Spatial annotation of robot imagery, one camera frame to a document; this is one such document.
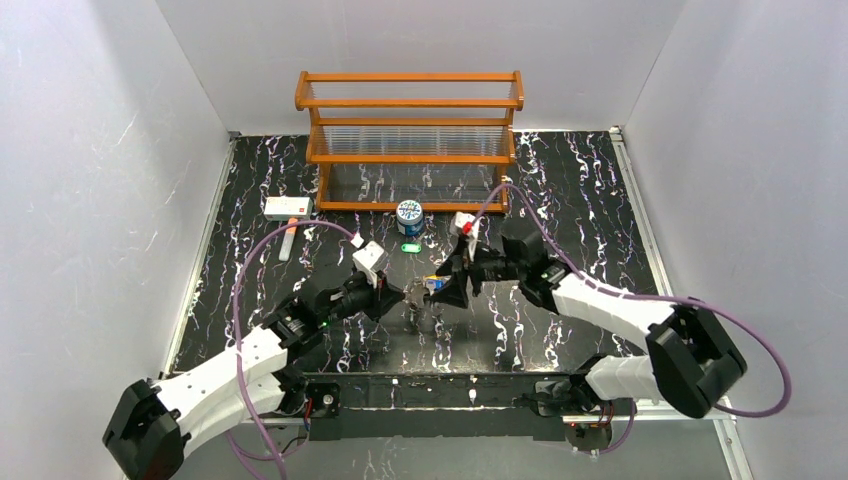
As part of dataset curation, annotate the blue key tag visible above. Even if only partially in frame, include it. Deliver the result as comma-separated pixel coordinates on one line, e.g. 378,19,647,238
424,277,445,292

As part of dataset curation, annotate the large silver carabiner keyring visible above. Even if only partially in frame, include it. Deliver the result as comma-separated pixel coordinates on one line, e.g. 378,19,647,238
405,278,438,328

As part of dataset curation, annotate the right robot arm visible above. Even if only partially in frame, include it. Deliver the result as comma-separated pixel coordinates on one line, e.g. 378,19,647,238
429,212,747,418

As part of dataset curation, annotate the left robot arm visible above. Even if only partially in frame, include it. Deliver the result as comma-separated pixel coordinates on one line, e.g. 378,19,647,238
102,272,404,479

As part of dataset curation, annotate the green key tag right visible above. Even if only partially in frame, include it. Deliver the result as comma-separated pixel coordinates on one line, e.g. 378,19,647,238
401,243,422,254

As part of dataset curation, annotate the blue round jar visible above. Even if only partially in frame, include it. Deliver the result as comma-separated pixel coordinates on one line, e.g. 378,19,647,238
396,200,424,237

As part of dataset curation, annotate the orange white tube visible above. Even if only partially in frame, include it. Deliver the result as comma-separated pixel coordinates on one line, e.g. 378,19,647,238
279,217,299,262

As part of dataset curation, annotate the white red small box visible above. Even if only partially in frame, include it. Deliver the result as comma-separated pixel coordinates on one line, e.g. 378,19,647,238
263,196,314,221

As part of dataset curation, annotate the orange wooden shelf rack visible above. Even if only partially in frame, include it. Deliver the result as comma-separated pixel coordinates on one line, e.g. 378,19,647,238
294,70,525,212

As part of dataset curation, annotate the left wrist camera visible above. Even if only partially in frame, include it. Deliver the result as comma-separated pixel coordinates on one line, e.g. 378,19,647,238
352,241,388,289

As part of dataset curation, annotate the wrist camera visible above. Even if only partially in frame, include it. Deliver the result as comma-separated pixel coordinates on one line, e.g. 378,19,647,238
450,212,480,262
352,241,388,289

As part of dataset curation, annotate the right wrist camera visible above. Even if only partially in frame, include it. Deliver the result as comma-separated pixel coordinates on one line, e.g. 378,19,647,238
450,212,480,262

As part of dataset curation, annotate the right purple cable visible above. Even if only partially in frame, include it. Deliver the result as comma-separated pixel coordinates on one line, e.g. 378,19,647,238
463,183,794,455

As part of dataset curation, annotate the purple cable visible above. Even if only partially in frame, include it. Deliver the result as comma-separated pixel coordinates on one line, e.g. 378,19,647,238
463,183,794,455
225,220,366,480

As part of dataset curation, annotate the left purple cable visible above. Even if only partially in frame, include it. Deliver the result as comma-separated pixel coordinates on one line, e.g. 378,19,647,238
225,220,366,480

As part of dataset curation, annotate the aluminium frame rail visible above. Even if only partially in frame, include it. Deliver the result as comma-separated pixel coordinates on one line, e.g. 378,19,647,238
135,375,738,425

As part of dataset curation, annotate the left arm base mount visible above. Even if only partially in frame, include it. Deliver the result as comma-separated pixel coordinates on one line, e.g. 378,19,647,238
247,380,341,419

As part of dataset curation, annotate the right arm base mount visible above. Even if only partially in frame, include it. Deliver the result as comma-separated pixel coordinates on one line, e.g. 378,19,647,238
514,389,626,423

